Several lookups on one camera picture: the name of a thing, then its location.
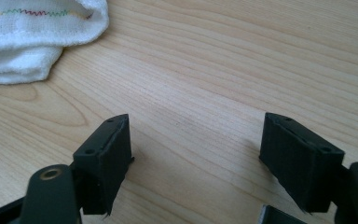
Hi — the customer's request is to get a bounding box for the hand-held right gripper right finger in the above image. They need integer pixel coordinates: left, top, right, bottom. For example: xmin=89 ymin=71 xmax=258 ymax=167
xmin=258 ymin=112 xmax=346 ymax=215

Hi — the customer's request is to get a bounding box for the white gauze cloth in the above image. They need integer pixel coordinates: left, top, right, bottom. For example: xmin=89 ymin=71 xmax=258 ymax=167
xmin=0 ymin=0 xmax=110 ymax=87

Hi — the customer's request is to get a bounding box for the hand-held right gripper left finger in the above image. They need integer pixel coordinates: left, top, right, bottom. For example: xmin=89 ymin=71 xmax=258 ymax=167
xmin=72 ymin=113 xmax=135 ymax=217

